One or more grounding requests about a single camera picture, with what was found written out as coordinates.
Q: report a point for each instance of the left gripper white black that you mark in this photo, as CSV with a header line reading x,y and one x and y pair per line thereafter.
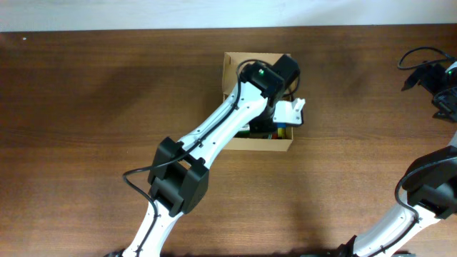
x,y
261,126

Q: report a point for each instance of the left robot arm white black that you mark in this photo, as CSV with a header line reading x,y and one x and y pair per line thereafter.
x,y
178,178

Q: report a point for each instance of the green tape roll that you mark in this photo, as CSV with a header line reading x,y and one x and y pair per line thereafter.
x,y
243,132

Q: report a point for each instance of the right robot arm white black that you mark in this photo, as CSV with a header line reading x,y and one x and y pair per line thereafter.
x,y
426,194

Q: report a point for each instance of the yellow highlighter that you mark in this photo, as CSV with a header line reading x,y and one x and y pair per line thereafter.
x,y
281,133

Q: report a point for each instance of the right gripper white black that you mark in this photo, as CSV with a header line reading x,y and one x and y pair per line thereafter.
x,y
448,108

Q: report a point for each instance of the brown cardboard box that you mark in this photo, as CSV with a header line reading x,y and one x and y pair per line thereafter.
x,y
231,61

